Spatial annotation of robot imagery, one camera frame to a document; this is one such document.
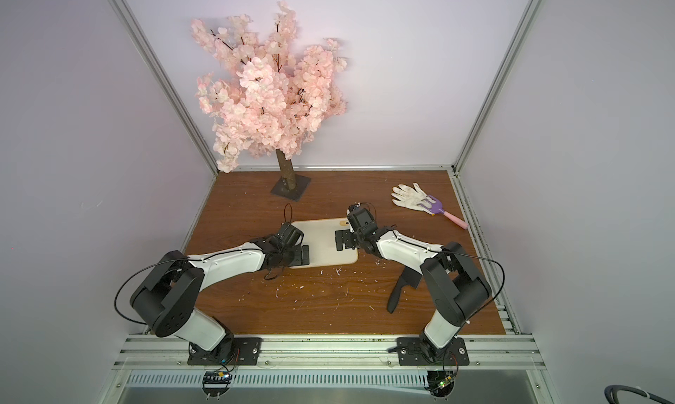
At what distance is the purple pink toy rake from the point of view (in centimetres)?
102

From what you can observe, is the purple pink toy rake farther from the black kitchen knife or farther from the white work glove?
the black kitchen knife

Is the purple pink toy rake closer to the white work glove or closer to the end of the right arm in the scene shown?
the white work glove

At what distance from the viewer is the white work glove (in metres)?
1.08

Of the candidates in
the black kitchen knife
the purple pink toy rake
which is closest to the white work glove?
the purple pink toy rake
